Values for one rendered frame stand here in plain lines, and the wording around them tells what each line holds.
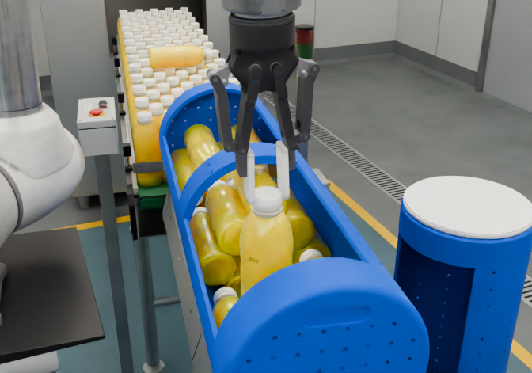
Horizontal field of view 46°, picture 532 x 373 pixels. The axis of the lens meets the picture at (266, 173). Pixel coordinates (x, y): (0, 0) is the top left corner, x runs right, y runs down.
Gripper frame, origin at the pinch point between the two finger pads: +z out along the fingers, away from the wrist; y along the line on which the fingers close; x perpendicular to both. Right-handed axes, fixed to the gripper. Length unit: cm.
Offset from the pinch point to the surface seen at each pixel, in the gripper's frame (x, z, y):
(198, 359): 21, 47, -8
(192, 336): 28, 48, -8
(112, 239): 99, 66, -22
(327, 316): -11.7, 14.6, 4.2
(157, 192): 87, 46, -8
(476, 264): 22, 39, 49
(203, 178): 29.8, 14.5, -3.6
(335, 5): 518, 94, 212
